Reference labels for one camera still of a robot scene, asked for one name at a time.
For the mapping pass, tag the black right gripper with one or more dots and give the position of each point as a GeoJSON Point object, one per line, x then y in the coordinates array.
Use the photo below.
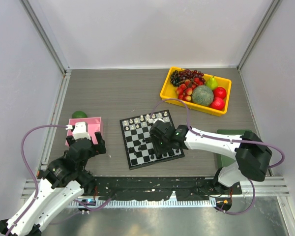
{"type": "Point", "coordinates": [159, 150]}

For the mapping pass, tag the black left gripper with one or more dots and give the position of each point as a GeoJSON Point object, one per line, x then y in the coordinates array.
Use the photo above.
{"type": "Point", "coordinates": [99, 148]}

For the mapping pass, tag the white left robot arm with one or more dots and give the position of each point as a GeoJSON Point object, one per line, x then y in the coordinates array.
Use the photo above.
{"type": "Point", "coordinates": [64, 180]}

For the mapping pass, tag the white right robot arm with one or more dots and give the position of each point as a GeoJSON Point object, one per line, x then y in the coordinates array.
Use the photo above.
{"type": "Point", "coordinates": [251, 157]}

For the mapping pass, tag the black white chess board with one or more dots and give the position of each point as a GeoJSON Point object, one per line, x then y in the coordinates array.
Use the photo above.
{"type": "Point", "coordinates": [138, 146]}

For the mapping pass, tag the pink plastic box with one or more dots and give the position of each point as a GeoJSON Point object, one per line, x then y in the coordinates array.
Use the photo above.
{"type": "Point", "coordinates": [93, 124]}

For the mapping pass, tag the green lime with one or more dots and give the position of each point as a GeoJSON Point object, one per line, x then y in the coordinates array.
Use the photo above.
{"type": "Point", "coordinates": [79, 114]}

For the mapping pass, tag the yellow plastic fruit tray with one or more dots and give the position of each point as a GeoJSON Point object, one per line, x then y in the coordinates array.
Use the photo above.
{"type": "Point", "coordinates": [183, 93]}

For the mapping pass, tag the green netted melon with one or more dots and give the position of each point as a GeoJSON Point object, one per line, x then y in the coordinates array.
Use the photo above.
{"type": "Point", "coordinates": [202, 95]}

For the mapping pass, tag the green plastic tray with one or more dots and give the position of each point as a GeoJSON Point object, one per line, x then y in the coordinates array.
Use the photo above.
{"type": "Point", "coordinates": [222, 160]}

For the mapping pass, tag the red apple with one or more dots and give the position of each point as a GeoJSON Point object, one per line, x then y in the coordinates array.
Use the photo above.
{"type": "Point", "coordinates": [217, 104]}
{"type": "Point", "coordinates": [220, 92]}

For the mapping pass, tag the dark grape bunch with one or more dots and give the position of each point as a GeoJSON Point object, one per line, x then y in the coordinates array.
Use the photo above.
{"type": "Point", "coordinates": [187, 76]}

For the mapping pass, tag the green pear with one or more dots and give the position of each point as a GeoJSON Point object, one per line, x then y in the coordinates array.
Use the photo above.
{"type": "Point", "coordinates": [212, 83]}

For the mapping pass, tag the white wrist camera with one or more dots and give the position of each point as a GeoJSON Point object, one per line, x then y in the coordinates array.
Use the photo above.
{"type": "Point", "coordinates": [79, 130]}

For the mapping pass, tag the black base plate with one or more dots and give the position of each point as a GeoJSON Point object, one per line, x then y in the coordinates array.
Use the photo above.
{"type": "Point", "coordinates": [154, 188]}

